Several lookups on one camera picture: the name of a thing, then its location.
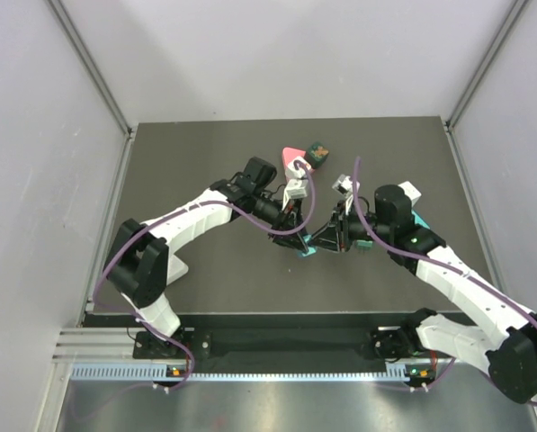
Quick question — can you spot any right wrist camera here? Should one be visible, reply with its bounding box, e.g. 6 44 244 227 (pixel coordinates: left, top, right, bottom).
332 174 359 207

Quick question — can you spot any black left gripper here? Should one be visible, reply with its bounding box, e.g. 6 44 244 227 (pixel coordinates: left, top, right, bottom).
251 190 309 253

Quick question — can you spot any white tiger cube adapter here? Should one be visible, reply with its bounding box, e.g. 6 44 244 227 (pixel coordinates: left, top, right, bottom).
284 157 313 180

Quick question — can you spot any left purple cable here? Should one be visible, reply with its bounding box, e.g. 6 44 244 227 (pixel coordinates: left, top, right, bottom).
92 161 317 343

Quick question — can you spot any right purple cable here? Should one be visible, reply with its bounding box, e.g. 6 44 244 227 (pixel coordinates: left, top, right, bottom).
351 156 537 409

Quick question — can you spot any teal triangular power strip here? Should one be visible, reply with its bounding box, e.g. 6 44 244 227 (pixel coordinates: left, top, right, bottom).
412 211 430 229

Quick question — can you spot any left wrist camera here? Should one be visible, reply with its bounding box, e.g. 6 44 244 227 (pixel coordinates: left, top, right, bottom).
282 179 309 208

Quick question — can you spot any grey white cube adapter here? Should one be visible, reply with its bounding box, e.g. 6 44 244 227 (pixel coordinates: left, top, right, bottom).
398 181 422 206

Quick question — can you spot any purple cable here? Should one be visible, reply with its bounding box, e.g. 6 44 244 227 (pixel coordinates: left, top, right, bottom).
92 161 317 343
351 156 537 409

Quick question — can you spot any slotted cable duct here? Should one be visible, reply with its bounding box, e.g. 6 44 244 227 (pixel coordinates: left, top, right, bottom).
71 363 410 383

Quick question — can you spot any dark green cube adapter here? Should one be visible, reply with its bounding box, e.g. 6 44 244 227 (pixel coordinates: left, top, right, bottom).
304 141 329 170

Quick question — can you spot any white triangular power strip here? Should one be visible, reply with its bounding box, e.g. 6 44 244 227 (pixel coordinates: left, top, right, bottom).
166 255 189 285

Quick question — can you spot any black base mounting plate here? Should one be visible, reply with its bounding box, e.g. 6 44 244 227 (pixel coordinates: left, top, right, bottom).
131 313 458 374

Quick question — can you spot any mint green cube charger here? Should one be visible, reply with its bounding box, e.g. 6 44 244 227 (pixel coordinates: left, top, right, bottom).
354 240 373 253

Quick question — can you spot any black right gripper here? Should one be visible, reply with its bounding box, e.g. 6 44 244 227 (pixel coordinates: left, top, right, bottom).
309 200 393 252

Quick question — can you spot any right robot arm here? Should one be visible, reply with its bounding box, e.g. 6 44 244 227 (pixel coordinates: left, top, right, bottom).
312 175 537 404

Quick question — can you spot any teal cube charger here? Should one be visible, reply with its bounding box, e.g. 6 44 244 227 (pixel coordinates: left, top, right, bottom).
297 244 317 257

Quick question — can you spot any pink triangular power strip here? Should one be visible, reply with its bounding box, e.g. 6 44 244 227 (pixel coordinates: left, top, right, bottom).
282 147 306 167

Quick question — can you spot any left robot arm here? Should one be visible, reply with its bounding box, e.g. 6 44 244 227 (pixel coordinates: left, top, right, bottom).
102 157 315 357

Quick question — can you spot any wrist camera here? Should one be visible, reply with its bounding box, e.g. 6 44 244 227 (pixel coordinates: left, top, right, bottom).
332 174 359 207
282 179 309 208

